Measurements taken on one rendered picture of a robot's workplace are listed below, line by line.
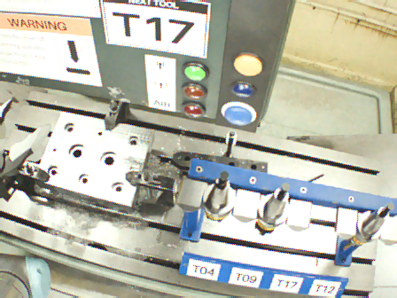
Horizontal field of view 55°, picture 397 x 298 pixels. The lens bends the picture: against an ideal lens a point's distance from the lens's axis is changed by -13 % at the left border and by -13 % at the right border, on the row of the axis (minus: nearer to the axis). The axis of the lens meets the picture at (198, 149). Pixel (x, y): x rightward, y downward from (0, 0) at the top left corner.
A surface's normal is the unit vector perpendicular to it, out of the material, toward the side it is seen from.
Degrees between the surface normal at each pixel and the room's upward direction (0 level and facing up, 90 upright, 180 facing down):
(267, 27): 90
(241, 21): 90
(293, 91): 0
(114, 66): 90
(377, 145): 24
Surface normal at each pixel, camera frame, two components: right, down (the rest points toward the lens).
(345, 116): 0.04, -0.50
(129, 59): -0.21, 0.84
